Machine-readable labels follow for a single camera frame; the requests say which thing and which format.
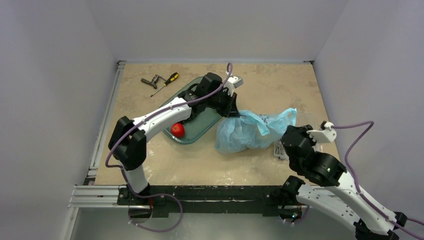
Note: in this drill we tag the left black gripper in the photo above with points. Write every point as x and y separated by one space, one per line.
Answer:
230 103

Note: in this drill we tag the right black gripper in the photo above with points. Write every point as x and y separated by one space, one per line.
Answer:
291 145

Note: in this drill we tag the light blue plastic bag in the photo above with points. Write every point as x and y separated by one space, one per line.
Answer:
252 131

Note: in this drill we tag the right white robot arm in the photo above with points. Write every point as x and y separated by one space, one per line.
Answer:
325 183

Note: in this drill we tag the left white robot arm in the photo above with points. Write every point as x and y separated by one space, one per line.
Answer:
128 143

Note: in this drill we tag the red fake apple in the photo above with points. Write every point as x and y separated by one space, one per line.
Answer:
177 130

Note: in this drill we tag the clear plastic screw box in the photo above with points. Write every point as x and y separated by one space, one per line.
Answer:
302 119

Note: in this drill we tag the teal plastic tray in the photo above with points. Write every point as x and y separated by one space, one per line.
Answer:
198 123

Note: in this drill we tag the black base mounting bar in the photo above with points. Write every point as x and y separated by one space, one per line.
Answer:
158 201

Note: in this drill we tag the yellow black screwdriver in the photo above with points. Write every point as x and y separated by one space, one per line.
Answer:
171 79

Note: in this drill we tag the grey metal tool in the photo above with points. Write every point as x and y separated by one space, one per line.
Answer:
153 82

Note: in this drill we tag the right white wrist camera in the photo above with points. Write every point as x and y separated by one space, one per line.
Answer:
325 134

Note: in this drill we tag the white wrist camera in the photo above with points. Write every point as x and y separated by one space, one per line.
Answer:
233 83
325 134

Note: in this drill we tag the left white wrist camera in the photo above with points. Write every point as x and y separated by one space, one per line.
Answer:
233 83

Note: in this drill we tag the aluminium frame rail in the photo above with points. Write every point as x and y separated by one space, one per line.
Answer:
99 196

